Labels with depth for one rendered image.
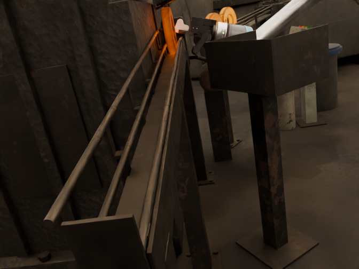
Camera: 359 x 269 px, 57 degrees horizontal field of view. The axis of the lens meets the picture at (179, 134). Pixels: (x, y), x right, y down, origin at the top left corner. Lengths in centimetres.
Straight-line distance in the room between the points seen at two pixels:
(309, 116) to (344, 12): 173
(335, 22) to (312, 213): 262
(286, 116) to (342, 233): 105
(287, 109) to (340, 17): 178
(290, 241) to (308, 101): 119
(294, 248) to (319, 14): 276
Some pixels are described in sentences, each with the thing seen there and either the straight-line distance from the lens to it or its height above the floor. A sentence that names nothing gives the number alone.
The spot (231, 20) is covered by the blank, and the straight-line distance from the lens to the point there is 212.
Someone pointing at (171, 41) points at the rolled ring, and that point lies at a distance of 138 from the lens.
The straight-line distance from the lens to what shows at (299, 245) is 125.
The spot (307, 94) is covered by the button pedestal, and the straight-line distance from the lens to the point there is 225.
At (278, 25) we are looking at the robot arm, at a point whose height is 68.
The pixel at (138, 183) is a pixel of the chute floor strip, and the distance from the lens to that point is 56.
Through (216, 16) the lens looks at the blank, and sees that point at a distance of 196.
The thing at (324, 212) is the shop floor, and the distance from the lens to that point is 143.
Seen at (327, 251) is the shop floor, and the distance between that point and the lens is 125.
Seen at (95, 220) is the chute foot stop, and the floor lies 63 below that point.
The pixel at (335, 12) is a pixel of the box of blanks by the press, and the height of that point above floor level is 56.
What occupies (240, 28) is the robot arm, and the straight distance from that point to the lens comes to 156.
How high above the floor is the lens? 81
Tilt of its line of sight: 20 degrees down
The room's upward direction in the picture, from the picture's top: 11 degrees counter-clockwise
